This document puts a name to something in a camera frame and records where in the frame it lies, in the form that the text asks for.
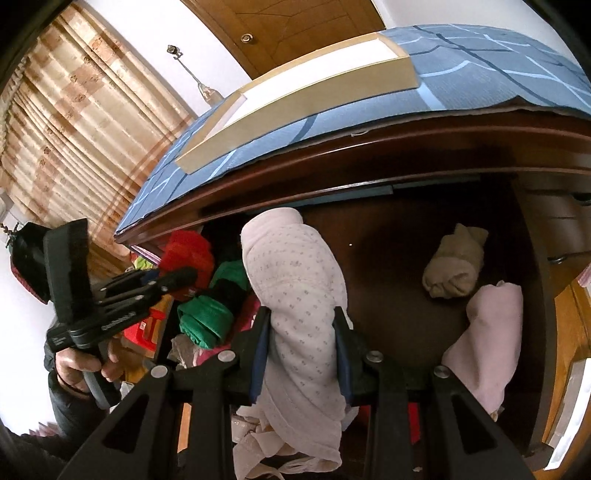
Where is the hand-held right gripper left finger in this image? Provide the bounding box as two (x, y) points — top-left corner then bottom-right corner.
(60, 307), (273, 480)

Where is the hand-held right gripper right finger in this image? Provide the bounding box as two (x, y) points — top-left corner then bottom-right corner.
(332, 307), (536, 480)

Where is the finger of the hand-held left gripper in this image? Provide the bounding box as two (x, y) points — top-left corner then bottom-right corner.
(99, 267), (199, 297)
(95, 293), (161, 334)

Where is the dark red underwear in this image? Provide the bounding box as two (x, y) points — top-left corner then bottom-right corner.
(226, 295), (262, 347)

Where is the green underwear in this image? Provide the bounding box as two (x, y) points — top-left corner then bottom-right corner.
(178, 260), (252, 349)

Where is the pink dotted underwear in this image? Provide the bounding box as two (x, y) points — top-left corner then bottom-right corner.
(240, 208), (354, 467)

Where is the beige ribbed underwear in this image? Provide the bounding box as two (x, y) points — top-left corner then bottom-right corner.
(231, 406), (342, 480)

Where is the beige knitted underwear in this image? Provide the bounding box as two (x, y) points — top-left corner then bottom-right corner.
(422, 223), (489, 301)

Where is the pale pink underwear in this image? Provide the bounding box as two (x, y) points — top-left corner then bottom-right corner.
(441, 281), (525, 418)

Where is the person's left forearm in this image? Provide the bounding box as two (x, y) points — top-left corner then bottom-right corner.
(44, 344), (123, 462)

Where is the person's left hand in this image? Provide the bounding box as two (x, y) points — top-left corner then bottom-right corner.
(54, 337), (122, 395)

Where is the red plastic stool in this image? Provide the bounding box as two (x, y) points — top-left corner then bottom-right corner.
(121, 295), (168, 358)

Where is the dark hanging bag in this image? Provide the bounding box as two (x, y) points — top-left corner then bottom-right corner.
(7, 223), (52, 305)

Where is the beige patterned curtain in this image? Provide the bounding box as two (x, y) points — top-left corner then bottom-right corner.
(0, 4), (197, 282)

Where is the curtain tieback tassel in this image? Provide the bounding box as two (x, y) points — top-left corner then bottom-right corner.
(166, 43), (223, 106)

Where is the white paper sheet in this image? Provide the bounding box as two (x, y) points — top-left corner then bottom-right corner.
(545, 355), (591, 472)

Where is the dark wooden desk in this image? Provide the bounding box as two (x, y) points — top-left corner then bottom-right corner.
(113, 108), (591, 478)

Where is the wooden door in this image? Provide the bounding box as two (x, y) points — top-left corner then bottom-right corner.
(180, 0), (386, 79)

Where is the blue plaid tablecloth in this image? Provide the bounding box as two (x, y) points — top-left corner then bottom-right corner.
(115, 22), (591, 235)

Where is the metal drawer handle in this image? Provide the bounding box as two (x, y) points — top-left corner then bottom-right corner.
(547, 250), (591, 265)

